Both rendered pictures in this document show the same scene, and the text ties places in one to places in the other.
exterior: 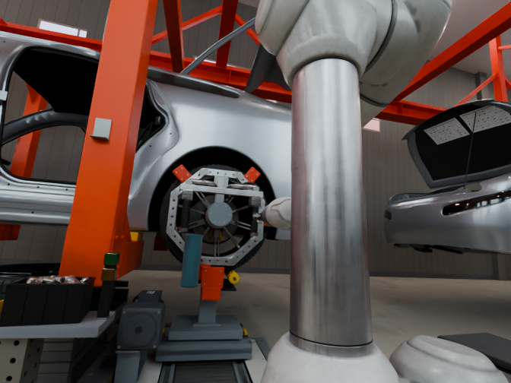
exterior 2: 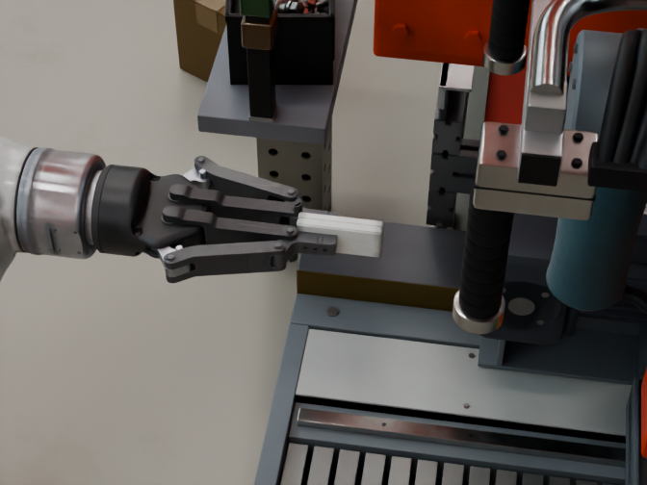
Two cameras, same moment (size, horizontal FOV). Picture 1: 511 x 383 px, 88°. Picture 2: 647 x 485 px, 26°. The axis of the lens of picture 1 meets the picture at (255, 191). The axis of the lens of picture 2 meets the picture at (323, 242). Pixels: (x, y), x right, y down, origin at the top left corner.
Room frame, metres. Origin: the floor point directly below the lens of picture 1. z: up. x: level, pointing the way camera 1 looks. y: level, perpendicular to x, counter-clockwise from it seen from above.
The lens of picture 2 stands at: (1.48, -0.77, 1.67)
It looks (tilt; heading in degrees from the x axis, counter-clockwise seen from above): 47 degrees down; 111
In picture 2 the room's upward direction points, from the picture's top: straight up
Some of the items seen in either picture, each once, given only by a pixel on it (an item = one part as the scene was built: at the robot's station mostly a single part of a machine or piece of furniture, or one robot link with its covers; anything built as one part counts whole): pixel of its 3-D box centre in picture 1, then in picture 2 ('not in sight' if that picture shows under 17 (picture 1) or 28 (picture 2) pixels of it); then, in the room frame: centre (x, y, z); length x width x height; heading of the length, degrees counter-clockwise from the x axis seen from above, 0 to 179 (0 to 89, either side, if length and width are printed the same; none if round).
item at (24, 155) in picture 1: (26, 146); not in sight; (3.37, 3.09, 1.75); 0.19 x 0.19 x 2.45; 12
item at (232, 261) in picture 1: (217, 216); not in sight; (1.52, 0.21, 0.85); 0.54 x 0.07 x 0.54; 102
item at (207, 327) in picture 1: (207, 305); not in sight; (1.69, 0.24, 0.32); 0.40 x 0.30 x 0.28; 102
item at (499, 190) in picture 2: (254, 201); (535, 168); (1.36, 0.00, 0.93); 0.09 x 0.05 x 0.05; 12
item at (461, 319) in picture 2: (254, 220); (485, 253); (1.33, -0.01, 0.83); 0.04 x 0.04 x 0.16
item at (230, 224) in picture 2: not in sight; (230, 234); (1.13, -0.06, 0.83); 0.11 x 0.01 x 0.04; 10
